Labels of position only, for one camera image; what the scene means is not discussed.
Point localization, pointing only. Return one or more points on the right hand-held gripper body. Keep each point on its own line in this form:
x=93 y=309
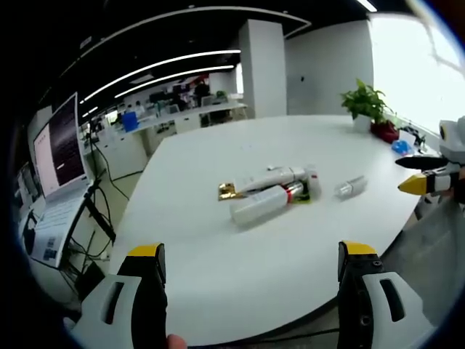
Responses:
x=453 y=140

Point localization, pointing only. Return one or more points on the open white laptop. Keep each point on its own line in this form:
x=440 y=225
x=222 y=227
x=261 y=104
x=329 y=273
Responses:
x=60 y=152

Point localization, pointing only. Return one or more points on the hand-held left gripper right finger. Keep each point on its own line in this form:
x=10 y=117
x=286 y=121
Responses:
x=378 y=309

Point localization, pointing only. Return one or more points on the dark red pot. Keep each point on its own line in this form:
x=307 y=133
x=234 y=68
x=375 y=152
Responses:
x=385 y=131

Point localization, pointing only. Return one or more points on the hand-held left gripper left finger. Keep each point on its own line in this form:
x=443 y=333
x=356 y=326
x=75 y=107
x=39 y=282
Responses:
x=120 y=305

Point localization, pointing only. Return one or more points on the blue box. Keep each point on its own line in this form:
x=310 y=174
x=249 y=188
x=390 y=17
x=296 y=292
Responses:
x=130 y=121

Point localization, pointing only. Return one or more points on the red and silver skincare bottle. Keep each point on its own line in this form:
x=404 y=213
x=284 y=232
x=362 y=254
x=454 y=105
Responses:
x=295 y=189

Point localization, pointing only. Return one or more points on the green potted plant white pot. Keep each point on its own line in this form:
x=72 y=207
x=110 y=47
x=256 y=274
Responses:
x=365 y=103

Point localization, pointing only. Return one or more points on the large white skincare bottle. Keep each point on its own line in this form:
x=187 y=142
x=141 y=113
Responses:
x=259 y=207

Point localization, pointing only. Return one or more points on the blue crumpled bag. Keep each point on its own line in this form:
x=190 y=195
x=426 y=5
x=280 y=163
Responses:
x=400 y=146

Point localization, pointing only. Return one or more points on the black laptop tripod stand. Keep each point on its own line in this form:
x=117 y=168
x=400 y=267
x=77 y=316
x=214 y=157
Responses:
x=96 y=214

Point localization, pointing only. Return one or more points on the long ceiling light strip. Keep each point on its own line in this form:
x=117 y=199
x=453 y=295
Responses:
x=160 y=67
x=170 y=78

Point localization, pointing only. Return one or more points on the white skincare tube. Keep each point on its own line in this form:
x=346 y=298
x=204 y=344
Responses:
x=270 y=178

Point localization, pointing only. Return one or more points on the clear silver skincare bottle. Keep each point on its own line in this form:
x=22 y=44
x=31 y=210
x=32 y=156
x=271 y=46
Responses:
x=349 y=187

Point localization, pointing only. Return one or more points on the small white red-label skincare bottle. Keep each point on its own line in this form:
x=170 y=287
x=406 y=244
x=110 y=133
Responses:
x=314 y=180

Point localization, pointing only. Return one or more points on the person's left hand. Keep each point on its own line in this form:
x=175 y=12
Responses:
x=177 y=342

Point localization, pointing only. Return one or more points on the white office desk row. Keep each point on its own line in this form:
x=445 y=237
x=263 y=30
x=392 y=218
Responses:
x=189 y=116

